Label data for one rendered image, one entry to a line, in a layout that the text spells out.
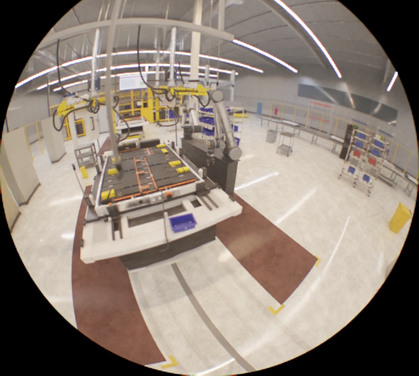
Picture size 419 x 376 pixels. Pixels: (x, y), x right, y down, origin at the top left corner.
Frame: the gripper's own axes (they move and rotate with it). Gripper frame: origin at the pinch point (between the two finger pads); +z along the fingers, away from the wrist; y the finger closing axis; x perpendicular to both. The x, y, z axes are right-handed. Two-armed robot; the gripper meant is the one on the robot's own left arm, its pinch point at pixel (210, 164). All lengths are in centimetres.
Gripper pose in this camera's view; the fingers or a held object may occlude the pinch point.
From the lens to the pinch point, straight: 231.9
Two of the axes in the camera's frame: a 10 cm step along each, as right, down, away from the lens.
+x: -5.9, -3.8, 7.1
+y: 8.0, -2.4, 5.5
